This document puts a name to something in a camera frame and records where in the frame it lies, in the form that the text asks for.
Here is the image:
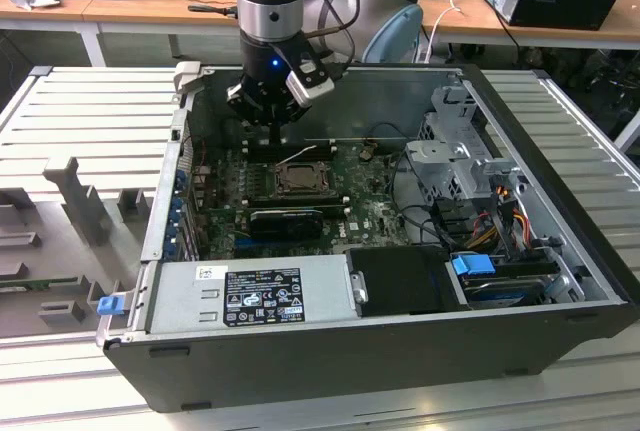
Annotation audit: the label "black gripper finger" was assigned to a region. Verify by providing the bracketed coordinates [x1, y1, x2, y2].
[226, 81, 278, 146]
[275, 99, 312, 146]

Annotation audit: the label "silver CPU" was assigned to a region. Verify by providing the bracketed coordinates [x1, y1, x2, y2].
[287, 168, 321, 188]

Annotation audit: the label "metal socket cover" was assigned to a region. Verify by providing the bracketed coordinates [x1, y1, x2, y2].
[273, 161, 332, 198]

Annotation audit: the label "black RAM slot bank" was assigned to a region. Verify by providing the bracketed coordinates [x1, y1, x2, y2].
[242, 193, 349, 218]
[244, 136, 337, 162]

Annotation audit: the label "blue expansion slot retainers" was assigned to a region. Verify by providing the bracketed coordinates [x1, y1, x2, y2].
[167, 165, 189, 257]

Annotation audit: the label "black graphics card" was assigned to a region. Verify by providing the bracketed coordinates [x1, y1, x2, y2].
[247, 208, 324, 241]

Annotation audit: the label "green motherboard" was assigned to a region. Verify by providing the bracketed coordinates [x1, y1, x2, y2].
[189, 143, 416, 260]

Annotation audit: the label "wooden desk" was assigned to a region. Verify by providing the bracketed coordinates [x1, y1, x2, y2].
[419, 0, 640, 51]
[0, 0, 436, 68]

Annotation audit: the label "silver metal drive cage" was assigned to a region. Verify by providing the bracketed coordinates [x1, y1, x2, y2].
[404, 83, 526, 202]

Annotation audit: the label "black plastic air shroud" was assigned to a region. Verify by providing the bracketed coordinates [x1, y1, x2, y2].
[344, 245, 471, 317]

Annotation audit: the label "grey power supply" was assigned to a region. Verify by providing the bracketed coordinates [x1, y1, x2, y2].
[147, 255, 359, 335]

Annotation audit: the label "grey parts rack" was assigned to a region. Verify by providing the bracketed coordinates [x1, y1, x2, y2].
[0, 155, 156, 340]

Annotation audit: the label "blue disk carrier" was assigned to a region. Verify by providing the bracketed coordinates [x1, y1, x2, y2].
[449, 253, 496, 280]

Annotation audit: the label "black PC case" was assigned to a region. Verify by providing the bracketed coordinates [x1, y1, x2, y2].
[94, 61, 640, 415]

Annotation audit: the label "hard disk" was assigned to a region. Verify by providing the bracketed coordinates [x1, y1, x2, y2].
[462, 275, 546, 310]

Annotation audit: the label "green RAM stick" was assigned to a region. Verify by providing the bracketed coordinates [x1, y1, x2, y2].
[0, 276, 79, 294]

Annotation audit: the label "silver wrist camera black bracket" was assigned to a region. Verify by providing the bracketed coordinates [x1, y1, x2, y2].
[272, 33, 335, 105]

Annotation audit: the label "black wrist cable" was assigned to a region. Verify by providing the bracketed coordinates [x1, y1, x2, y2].
[304, 0, 362, 72]

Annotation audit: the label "white cable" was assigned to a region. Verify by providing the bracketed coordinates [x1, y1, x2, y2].
[414, 0, 462, 63]

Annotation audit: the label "silver power supply handle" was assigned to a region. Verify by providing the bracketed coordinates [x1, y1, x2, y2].
[349, 270, 370, 305]

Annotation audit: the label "black cable bundle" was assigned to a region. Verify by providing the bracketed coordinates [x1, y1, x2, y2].
[387, 150, 481, 252]

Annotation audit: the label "yellow red wire bundle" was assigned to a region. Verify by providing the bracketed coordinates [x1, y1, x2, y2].
[469, 210, 532, 252]

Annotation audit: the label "white frame leg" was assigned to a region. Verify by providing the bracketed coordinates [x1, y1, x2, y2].
[614, 110, 640, 152]

